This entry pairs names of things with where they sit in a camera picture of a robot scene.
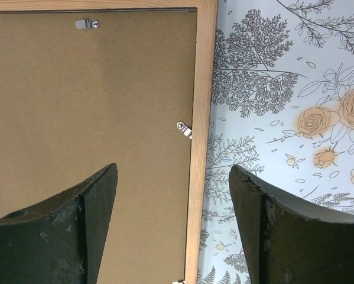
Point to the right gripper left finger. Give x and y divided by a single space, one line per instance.
62 238

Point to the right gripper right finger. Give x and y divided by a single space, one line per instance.
287 239

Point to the brown cardboard backing board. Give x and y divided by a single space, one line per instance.
81 90

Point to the wooden picture frame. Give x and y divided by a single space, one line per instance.
205 41

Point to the floral patterned table mat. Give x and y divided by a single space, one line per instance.
283 108

